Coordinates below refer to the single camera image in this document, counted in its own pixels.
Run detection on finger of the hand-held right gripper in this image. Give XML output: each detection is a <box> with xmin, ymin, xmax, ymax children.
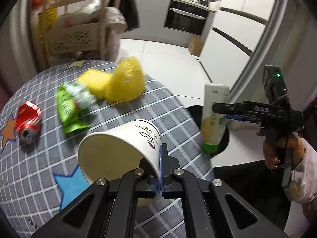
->
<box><xmin>225</xmin><ymin>114</ymin><xmax>263</xmax><ymax>124</ymax></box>
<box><xmin>212</xmin><ymin>101</ymin><xmax>248</xmax><ymax>116</ymax></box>

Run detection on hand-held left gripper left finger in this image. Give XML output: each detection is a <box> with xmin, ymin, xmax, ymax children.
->
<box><xmin>31</xmin><ymin>159</ymin><xmax>161</xmax><ymax>238</ymax></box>

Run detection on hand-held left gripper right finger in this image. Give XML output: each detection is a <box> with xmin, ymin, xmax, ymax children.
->
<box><xmin>160</xmin><ymin>143</ymin><xmax>289</xmax><ymax>238</ymax></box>

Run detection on white and green bottle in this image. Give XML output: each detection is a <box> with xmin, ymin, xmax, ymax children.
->
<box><xmin>200</xmin><ymin>83</ymin><xmax>230</xmax><ymax>153</ymax></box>

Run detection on black trash bin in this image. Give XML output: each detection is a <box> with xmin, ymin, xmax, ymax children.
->
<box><xmin>187</xmin><ymin>104</ymin><xmax>232</xmax><ymax>160</ymax></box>

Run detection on white printed paper cup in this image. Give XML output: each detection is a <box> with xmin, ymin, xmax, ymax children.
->
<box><xmin>77</xmin><ymin>119</ymin><xmax>161</xmax><ymax>207</ymax></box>

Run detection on person's right forearm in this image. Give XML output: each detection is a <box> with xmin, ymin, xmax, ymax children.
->
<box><xmin>284</xmin><ymin>141</ymin><xmax>317</xmax><ymax>238</ymax></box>

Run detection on person's right hand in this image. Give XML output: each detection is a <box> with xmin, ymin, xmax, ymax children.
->
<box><xmin>256</xmin><ymin>126</ymin><xmax>307</xmax><ymax>171</ymax></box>

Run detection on cardboard box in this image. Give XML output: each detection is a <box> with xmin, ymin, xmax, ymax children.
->
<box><xmin>188</xmin><ymin>36</ymin><xmax>205</xmax><ymax>56</ymax></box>

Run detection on white refrigerator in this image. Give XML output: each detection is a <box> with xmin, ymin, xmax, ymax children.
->
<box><xmin>198</xmin><ymin>0</ymin><xmax>283</xmax><ymax>85</ymax></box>

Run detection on large yellow foam net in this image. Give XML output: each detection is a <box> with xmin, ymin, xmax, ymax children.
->
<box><xmin>105</xmin><ymin>57</ymin><xmax>146</xmax><ymax>103</ymax></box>

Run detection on black built-in oven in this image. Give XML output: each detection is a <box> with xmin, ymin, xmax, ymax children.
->
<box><xmin>163</xmin><ymin>0</ymin><xmax>210</xmax><ymax>36</ymax></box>

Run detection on yellow sponge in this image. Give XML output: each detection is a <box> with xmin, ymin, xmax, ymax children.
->
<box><xmin>77</xmin><ymin>69</ymin><xmax>112</xmax><ymax>100</ymax></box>

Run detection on green snack packet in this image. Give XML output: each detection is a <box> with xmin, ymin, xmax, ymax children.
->
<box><xmin>56</xmin><ymin>82</ymin><xmax>97</xmax><ymax>134</ymax></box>

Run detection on grey lower cabinets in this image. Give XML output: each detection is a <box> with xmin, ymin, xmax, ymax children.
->
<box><xmin>134</xmin><ymin>0</ymin><xmax>171</xmax><ymax>40</ymax></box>

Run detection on black hanging cloth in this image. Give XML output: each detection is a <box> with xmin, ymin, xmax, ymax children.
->
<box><xmin>119</xmin><ymin>0</ymin><xmax>139</xmax><ymax>30</ymax></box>

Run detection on beige hanging cloth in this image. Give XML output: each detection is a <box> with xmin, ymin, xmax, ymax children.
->
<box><xmin>104</xmin><ymin>6</ymin><xmax>128</xmax><ymax>60</ymax></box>

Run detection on crushed red drink can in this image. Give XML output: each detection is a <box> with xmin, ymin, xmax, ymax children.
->
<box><xmin>15</xmin><ymin>101</ymin><xmax>42</xmax><ymax>145</ymax></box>

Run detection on beige plastic storage cart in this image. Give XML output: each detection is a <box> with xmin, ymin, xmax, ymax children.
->
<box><xmin>31</xmin><ymin>0</ymin><xmax>119</xmax><ymax>62</ymax></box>

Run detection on white bags on cart shelf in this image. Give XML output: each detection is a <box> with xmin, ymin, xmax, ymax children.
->
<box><xmin>59</xmin><ymin>0</ymin><xmax>104</xmax><ymax>26</ymax></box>

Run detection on yellow mesh bag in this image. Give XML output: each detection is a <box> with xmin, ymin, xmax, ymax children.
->
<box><xmin>38</xmin><ymin>7</ymin><xmax>58</xmax><ymax>60</ymax></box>

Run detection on red plastic basin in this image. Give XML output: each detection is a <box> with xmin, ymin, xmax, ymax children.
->
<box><xmin>32</xmin><ymin>0</ymin><xmax>46</xmax><ymax>12</ymax></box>

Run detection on grey sliding door frame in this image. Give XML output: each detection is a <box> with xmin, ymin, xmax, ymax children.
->
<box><xmin>15</xmin><ymin>0</ymin><xmax>295</xmax><ymax>97</ymax></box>

